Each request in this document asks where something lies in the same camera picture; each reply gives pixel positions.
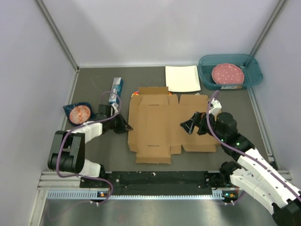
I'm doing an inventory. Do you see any rainbow flower plush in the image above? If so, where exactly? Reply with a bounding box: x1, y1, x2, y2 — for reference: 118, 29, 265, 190
131, 92, 139, 97

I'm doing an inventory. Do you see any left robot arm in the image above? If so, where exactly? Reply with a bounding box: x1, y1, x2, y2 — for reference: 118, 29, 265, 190
48, 104, 133, 187

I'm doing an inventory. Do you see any teal plastic bin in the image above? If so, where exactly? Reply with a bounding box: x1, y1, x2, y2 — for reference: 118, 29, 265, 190
198, 54, 263, 90

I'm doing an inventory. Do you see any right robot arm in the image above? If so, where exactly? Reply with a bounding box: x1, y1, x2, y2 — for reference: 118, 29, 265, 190
180, 112, 301, 226

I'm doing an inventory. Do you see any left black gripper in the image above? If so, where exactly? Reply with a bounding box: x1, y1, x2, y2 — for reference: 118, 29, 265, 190
107, 112, 133, 134

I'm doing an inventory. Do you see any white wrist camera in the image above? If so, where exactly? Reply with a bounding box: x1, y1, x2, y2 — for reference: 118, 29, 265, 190
208, 98, 222, 116
111, 102, 119, 115

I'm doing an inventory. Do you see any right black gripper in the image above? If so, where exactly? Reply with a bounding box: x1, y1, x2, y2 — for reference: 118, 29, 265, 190
181, 111, 226, 142

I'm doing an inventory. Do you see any pink dotted plate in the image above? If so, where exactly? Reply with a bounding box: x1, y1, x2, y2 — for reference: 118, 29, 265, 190
211, 63, 245, 85

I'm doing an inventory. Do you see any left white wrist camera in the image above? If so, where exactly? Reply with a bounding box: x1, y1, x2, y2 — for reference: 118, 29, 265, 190
111, 102, 119, 115

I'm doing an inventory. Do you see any blue toothpaste box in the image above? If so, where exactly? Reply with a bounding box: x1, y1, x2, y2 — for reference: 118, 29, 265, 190
109, 77, 123, 104

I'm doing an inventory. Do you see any blue bowl red inside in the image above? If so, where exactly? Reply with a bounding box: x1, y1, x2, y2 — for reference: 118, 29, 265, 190
63, 102, 95, 126

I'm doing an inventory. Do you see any aluminium frame rail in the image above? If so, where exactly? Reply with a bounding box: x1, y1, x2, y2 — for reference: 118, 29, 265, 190
37, 171, 294, 191

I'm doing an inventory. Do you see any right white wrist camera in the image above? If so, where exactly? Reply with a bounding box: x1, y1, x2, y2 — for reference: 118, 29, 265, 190
208, 98, 222, 116

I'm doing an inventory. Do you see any brown cardboard box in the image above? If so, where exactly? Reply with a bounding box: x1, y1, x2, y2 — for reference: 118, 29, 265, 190
128, 87, 218, 164

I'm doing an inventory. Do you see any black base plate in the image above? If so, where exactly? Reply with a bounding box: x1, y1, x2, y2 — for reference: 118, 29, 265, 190
79, 170, 238, 196

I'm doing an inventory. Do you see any white square plate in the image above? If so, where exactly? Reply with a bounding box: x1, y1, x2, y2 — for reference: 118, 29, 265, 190
165, 65, 201, 93

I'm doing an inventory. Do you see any grey slotted cable duct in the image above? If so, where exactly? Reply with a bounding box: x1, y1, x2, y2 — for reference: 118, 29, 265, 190
47, 190, 225, 200

